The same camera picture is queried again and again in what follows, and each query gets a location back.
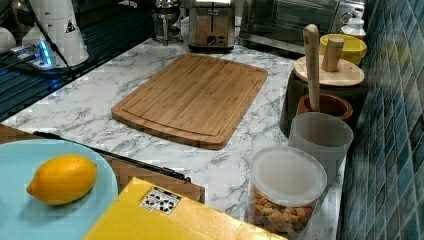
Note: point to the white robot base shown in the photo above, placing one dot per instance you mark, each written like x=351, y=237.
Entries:
x=54, y=40

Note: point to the silver two-slot toaster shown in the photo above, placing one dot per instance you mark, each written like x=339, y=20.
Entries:
x=211, y=24

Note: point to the stainless toaster oven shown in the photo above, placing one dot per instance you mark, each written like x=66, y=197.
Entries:
x=280, y=23

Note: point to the bamboo cutting board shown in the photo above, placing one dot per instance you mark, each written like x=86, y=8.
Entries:
x=196, y=100

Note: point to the plastic container with croutons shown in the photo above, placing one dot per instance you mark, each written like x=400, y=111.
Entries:
x=284, y=186

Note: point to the yellow cereal box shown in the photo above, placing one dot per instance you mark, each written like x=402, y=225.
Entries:
x=144, y=211

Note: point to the steel pot with lid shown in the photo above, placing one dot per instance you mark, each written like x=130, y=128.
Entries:
x=167, y=20

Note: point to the translucent plastic cup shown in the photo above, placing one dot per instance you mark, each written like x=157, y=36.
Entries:
x=323, y=136

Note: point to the brown wooden mortar bowl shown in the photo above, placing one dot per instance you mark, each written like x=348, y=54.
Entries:
x=329, y=104

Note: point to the wooden pestle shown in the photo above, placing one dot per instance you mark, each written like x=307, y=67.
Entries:
x=311, y=44

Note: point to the dark square canister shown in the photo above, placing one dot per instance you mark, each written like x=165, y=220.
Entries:
x=296, y=88

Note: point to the yellow mug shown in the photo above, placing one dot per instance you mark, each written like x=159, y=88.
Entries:
x=353, y=50

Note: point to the yellow lemon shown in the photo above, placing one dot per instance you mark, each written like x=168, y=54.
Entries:
x=63, y=179

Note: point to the white-capped orange bottle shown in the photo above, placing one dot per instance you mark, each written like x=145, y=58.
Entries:
x=354, y=28

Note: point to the light blue plate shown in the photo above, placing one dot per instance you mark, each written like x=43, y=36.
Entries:
x=24, y=217

